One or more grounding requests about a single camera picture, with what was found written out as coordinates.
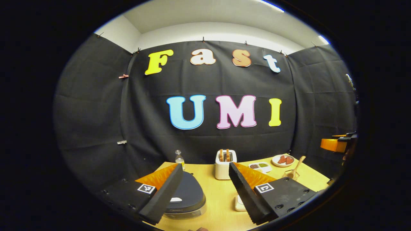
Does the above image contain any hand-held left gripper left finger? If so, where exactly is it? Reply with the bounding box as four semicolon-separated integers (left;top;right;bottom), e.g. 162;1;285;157
103;163;184;226

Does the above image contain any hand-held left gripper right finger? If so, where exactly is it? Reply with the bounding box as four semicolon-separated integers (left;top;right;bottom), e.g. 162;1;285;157
229;162;318;226

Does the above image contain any clear glass rice dish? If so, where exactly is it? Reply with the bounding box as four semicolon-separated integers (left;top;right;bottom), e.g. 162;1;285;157
234;194;247;212

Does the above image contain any dark grey rice cooker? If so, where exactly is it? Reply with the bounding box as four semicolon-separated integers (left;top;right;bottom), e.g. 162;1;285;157
162;171;207;220

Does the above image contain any wooden spoon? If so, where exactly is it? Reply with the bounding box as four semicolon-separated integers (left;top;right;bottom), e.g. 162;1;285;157
286;156;306;179

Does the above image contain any white divided bean dish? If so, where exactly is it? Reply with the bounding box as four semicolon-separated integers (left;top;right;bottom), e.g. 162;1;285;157
249;162;272;174

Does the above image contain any white toaster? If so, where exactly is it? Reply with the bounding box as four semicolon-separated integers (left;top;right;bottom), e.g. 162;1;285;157
215;149;238;180

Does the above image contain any small glass bottle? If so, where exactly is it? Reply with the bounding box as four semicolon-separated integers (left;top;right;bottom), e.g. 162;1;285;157
175;150;185;170

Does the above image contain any white round plate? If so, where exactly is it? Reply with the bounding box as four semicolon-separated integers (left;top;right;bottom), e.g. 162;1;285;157
272;154;295;167

